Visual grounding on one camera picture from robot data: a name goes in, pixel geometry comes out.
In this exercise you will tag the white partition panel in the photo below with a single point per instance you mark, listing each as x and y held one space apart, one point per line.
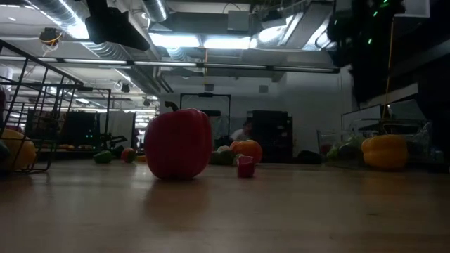
121 126

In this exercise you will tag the person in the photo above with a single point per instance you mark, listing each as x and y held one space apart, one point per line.
242 134

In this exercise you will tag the background black robot arm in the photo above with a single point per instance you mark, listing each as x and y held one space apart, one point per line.
117 139

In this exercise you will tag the dark green cucumber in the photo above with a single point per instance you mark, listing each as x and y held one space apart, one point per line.
221 159

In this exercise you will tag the small yellow chili pepper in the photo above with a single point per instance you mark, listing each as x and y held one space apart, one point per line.
140 158

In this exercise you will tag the small green pepper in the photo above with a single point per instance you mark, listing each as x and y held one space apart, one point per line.
102 157

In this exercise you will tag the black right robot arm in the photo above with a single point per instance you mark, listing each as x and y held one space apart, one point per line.
358 28

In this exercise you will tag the orange citrus fruit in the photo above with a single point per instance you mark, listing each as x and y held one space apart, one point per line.
19 151

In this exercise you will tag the black cabinet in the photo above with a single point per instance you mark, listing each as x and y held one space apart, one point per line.
269 130

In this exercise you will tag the orange tomato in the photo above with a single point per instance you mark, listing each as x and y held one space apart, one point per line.
249 151

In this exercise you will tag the grey ventilation box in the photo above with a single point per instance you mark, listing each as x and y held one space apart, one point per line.
238 21

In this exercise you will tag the long light tube bar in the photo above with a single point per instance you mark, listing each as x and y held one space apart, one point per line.
228 65

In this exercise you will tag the large red bell pepper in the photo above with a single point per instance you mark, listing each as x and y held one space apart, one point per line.
177 144

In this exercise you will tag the black yellow ceiling reel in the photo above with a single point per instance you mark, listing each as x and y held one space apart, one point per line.
50 36

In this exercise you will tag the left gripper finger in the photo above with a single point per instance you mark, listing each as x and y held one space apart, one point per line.
116 30

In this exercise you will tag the silver ceiling air duct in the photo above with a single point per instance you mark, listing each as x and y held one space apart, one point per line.
52 10

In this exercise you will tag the white garlic bulb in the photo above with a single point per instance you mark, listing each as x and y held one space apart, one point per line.
224 148

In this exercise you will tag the small orange-red tomato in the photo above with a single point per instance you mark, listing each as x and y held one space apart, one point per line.
129 155

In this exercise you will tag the clear plastic container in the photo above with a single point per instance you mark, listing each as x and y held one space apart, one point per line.
422 137

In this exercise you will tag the green pea pod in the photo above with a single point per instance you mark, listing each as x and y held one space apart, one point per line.
334 153

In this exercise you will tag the yellow bell pepper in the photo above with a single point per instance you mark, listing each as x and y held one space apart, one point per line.
385 152

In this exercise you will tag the black frame clamp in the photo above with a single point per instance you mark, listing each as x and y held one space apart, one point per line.
309 157

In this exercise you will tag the bright ceiling light panel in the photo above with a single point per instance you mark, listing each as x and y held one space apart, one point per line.
211 42

